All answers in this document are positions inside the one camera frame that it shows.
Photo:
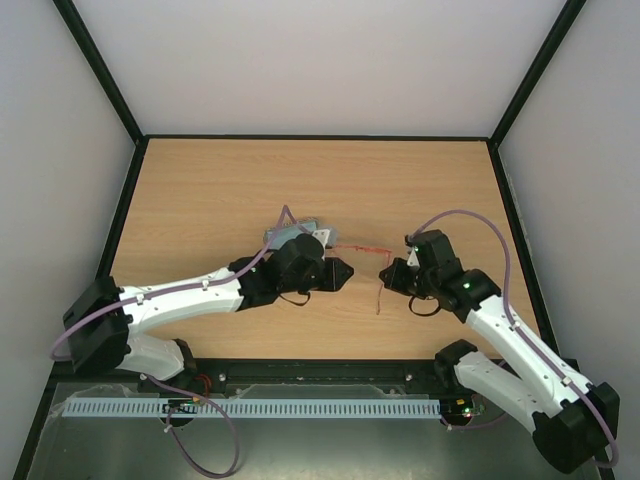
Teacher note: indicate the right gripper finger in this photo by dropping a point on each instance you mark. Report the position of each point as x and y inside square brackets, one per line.
[390, 280]
[393, 269]

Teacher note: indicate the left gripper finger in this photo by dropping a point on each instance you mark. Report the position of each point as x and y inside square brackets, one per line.
[342, 275]
[340, 265]

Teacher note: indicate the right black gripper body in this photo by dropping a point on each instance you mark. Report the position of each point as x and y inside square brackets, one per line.
[403, 279]

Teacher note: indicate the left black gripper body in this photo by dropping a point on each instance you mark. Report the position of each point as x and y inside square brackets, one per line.
[292, 284]

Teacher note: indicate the red transparent sunglasses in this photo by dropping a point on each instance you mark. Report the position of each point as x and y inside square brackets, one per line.
[367, 262]

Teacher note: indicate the light blue cleaning cloth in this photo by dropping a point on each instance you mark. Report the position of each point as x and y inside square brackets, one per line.
[287, 232]

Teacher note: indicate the flag print glasses case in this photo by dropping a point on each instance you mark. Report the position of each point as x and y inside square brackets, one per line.
[298, 221]

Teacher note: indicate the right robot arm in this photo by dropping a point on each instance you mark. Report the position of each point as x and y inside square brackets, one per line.
[570, 418]

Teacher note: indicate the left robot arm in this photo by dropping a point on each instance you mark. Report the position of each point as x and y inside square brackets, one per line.
[108, 327]

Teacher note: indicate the right electronics board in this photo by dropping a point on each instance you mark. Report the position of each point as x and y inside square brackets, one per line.
[468, 406]

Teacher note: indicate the electronics board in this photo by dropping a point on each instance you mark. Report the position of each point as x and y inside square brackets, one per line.
[468, 406]
[188, 406]

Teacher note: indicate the left electronics board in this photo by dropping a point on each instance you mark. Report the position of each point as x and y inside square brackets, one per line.
[188, 406]

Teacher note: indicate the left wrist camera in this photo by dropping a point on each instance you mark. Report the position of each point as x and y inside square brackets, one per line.
[326, 236]

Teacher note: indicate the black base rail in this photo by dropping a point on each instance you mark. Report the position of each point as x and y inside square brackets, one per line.
[226, 376]

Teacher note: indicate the black aluminium frame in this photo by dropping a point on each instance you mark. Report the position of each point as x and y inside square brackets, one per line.
[560, 28]

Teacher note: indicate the light blue slotted cable duct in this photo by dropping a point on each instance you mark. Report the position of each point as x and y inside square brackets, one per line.
[240, 408]

